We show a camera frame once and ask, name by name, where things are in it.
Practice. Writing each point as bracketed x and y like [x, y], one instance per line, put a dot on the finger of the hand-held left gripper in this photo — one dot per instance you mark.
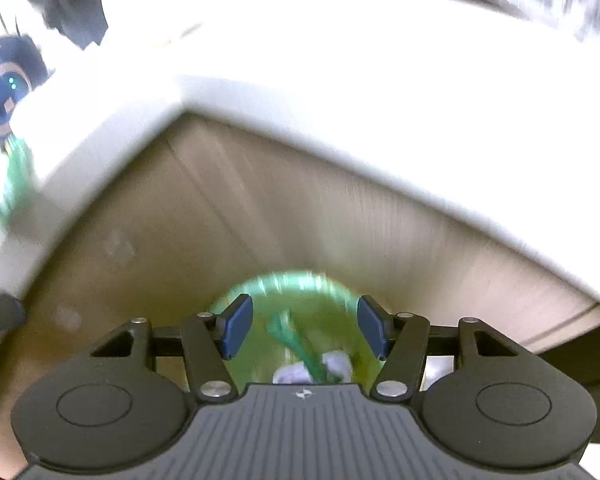
[0, 315]

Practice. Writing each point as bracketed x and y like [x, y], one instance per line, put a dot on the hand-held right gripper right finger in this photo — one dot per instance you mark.
[372, 322]

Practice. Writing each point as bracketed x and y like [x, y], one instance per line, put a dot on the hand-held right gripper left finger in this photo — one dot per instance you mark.
[240, 320]

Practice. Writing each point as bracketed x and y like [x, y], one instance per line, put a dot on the bin with green bag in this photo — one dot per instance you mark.
[265, 300]

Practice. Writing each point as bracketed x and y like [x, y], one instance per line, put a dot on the small white paper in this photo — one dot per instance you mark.
[292, 375]
[336, 365]

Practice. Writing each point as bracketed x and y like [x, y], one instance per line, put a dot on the wide green packet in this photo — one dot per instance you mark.
[300, 347]

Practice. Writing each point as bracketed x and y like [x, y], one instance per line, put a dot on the wooden base cabinet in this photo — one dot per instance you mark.
[280, 210]

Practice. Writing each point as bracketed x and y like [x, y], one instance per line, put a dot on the blue rice cooker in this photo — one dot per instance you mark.
[0, 105]

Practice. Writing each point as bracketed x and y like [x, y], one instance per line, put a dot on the black rice cooker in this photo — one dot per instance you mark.
[75, 15]

